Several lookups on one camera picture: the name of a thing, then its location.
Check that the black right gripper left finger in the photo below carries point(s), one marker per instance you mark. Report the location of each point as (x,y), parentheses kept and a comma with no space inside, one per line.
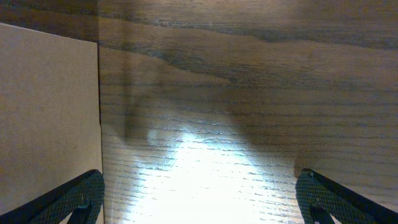
(76,201)

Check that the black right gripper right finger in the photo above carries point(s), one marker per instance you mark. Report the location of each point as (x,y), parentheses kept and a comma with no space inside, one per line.
(322,200)

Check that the brown cardboard box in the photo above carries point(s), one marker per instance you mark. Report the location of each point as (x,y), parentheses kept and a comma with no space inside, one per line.
(50,116)

